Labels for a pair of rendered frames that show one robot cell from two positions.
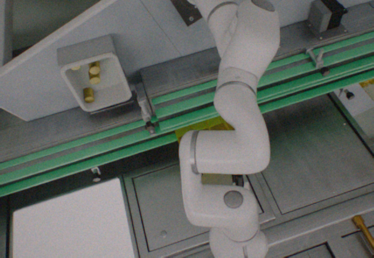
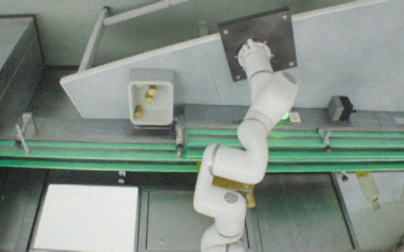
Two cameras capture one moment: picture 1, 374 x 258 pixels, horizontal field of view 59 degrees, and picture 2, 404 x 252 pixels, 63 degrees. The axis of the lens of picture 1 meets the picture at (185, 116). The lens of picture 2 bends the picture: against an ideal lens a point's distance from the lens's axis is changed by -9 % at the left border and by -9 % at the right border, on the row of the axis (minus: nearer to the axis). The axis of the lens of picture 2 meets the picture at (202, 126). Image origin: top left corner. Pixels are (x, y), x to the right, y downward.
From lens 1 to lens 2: 0.37 m
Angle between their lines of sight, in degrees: 11
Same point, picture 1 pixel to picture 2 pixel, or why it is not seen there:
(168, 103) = (200, 135)
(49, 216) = (75, 197)
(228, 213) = (224, 205)
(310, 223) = not seen: outside the picture
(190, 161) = (209, 161)
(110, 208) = (124, 208)
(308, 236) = not seen: outside the picture
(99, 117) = (139, 131)
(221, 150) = (233, 159)
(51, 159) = (93, 151)
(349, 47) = (351, 138)
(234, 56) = (260, 103)
